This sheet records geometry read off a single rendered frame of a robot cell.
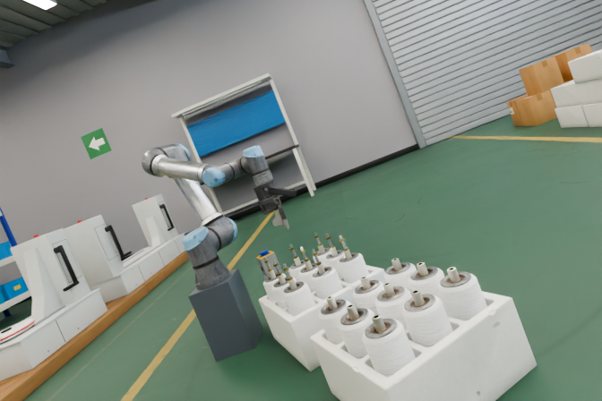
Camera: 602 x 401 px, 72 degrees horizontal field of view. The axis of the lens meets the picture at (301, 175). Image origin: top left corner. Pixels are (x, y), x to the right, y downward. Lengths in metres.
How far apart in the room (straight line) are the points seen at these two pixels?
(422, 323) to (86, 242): 3.33
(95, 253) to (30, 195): 4.48
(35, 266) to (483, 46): 6.10
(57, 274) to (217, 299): 1.93
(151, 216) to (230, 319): 3.43
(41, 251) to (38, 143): 4.75
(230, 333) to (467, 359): 1.05
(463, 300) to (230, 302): 1.00
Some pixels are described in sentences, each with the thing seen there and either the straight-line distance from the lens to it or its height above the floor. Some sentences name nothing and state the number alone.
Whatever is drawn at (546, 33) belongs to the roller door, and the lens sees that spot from 7.29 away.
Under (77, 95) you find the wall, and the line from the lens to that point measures 7.78.
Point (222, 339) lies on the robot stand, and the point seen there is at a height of 0.08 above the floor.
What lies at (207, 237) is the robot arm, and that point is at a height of 0.49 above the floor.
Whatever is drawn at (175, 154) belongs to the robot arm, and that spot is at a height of 0.87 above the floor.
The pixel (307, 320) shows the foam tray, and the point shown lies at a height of 0.15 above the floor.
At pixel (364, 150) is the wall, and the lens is 6.56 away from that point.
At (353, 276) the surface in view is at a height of 0.20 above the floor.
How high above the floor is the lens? 0.69
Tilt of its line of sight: 4 degrees down
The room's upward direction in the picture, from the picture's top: 22 degrees counter-clockwise
